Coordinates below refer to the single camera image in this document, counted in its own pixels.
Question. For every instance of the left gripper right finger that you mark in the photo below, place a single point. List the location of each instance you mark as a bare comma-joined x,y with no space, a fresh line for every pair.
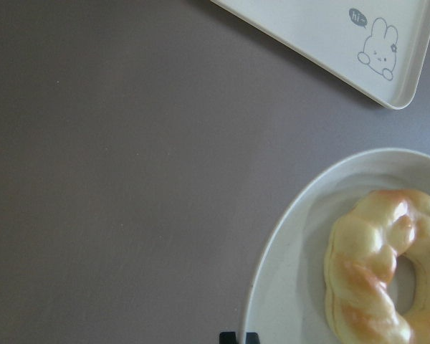
252,338

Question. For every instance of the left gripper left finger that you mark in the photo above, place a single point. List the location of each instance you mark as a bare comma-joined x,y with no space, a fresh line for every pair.
227,338

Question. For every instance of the white plate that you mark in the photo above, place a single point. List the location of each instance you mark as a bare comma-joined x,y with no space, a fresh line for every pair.
286,301

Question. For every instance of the twisted glazed donut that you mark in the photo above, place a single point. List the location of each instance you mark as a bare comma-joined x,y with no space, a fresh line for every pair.
361,261

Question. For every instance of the cream rabbit tray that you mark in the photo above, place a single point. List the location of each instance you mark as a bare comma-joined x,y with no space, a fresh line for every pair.
377,47

